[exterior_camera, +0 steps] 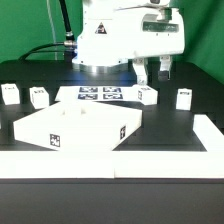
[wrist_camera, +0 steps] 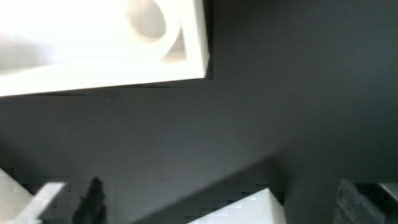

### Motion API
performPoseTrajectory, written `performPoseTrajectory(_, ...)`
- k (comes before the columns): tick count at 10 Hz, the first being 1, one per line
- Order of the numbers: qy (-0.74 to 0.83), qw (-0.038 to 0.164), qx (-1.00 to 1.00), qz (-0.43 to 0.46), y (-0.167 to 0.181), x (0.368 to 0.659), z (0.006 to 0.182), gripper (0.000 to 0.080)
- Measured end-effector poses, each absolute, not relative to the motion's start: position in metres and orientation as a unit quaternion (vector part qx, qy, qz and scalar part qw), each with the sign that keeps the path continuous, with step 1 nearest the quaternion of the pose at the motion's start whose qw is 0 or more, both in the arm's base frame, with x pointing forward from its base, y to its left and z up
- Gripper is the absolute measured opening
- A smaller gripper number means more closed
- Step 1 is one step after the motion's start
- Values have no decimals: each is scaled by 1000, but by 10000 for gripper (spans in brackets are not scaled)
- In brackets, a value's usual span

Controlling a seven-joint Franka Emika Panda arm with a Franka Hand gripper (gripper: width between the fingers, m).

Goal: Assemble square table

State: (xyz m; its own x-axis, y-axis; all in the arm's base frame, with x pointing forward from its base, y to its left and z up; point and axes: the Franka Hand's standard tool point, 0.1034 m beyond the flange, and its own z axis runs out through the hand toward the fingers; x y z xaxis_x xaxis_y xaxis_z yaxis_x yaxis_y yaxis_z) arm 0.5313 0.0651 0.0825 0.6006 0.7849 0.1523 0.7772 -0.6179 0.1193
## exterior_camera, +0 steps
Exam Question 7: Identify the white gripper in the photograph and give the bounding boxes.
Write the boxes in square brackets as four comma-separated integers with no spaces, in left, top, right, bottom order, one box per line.
[132,7,185,85]

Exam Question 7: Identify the white square table top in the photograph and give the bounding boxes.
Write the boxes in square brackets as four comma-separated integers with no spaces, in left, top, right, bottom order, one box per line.
[13,101,142,152]

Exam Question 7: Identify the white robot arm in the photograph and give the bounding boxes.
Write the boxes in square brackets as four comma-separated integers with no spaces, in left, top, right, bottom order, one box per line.
[72,0,185,85]

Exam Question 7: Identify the white sheet with markers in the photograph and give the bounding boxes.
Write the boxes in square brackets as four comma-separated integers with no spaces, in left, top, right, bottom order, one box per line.
[55,86,138,101]

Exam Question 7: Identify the white L-shaped fence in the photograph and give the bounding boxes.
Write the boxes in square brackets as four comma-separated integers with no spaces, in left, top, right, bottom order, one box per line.
[0,115,224,179]

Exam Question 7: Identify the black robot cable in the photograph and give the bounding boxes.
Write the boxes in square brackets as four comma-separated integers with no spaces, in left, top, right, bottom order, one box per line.
[18,0,78,62]

